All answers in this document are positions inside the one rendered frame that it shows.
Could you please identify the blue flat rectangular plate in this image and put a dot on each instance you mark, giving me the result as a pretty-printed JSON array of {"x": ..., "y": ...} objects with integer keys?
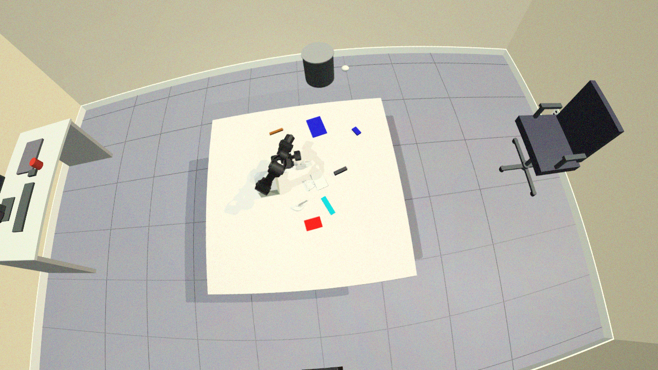
[{"x": 316, "y": 126}]

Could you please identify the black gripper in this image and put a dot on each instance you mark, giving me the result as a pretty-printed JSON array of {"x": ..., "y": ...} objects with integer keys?
[{"x": 296, "y": 156}]

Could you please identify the cyan flat plate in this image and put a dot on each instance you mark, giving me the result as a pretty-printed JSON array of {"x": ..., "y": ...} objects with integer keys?
[{"x": 328, "y": 205}]

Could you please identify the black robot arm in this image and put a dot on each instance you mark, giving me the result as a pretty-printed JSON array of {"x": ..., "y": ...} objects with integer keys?
[{"x": 275, "y": 168}]

